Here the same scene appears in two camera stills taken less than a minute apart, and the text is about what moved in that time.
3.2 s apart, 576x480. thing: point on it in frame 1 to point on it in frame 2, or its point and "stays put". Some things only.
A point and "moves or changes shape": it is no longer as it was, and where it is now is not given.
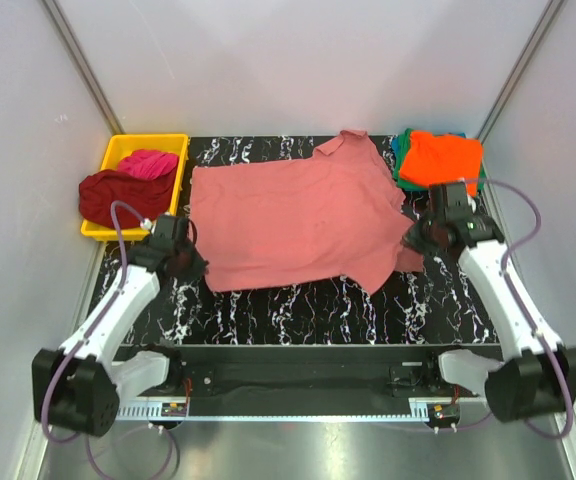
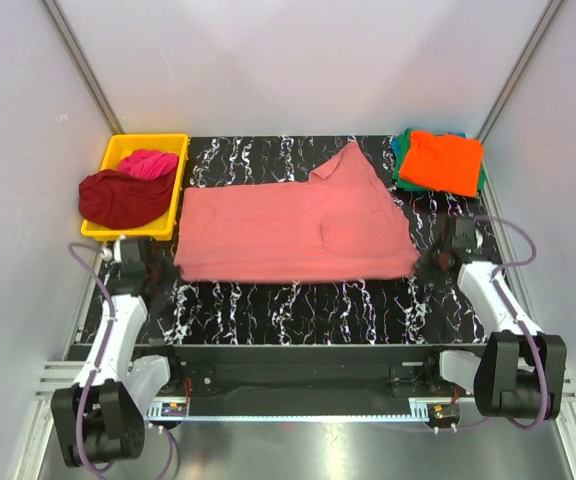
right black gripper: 412,237 to 424,259
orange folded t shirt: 431,159 stays put
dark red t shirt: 148,197 stays put
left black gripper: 197,270 to 173,274
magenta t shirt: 148,163 stays put
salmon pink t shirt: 336,213 moves or changes shape
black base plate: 310,379 stays put
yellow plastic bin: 114,145 stays put
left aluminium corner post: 84,66 stays put
